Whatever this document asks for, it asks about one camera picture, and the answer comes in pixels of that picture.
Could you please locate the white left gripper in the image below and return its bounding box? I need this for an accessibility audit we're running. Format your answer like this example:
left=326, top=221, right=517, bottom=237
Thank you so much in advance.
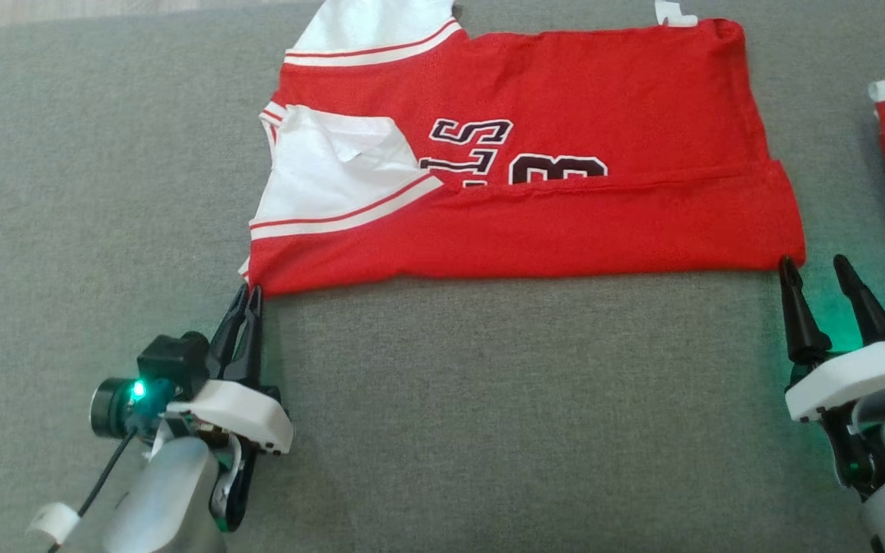
left=164, top=284, right=295, bottom=533

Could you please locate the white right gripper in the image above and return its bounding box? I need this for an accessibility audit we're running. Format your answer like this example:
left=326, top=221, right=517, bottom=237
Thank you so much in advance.
left=778, top=254, right=885, bottom=500

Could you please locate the red and white basketball jersey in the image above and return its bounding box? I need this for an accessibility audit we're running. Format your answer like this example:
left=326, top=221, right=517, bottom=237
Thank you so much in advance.
left=239, top=0, right=807, bottom=299

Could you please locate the grey fabric sofa chaise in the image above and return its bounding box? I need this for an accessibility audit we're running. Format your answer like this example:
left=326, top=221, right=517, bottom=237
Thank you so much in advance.
left=0, top=0, right=885, bottom=553

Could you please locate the thin black camera cable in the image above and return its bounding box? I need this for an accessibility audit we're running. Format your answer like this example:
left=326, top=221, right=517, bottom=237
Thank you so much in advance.
left=47, top=426, right=140, bottom=553

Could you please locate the white cable tag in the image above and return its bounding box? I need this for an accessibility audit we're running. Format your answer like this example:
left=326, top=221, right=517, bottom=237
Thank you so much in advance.
left=26, top=503, right=81, bottom=542

